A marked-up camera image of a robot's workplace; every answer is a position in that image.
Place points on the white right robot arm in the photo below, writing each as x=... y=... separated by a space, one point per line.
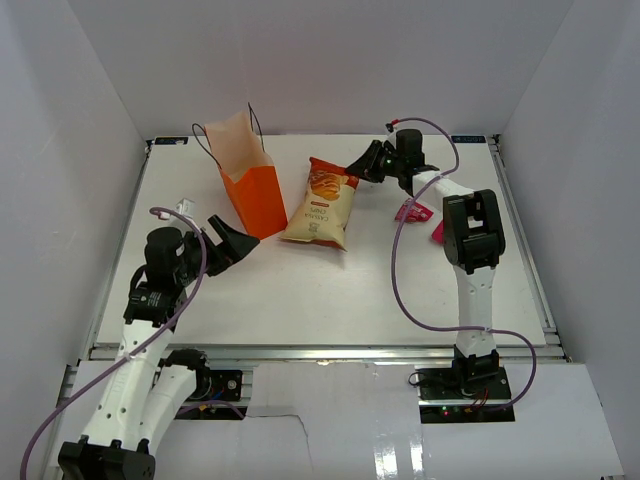
x=473 y=240

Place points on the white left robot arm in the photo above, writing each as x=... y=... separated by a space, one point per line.
x=144 y=390

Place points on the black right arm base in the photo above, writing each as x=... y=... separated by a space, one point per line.
x=444 y=400

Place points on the pink mint candy packet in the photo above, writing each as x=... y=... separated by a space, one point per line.
x=438 y=234

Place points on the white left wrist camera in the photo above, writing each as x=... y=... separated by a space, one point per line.
x=186 y=208

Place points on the orange cassava chips bag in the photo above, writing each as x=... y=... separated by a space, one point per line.
x=323 y=215

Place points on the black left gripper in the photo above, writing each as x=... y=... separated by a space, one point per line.
x=233 y=247

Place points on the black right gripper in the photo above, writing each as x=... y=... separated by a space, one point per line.
x=368 y=166

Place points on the orange paper bag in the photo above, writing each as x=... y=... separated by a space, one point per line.
x=247 y=171

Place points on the aluminium table edge rail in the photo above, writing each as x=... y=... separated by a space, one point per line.
x=389 y=297

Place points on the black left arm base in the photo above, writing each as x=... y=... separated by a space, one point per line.
x=211 y=384

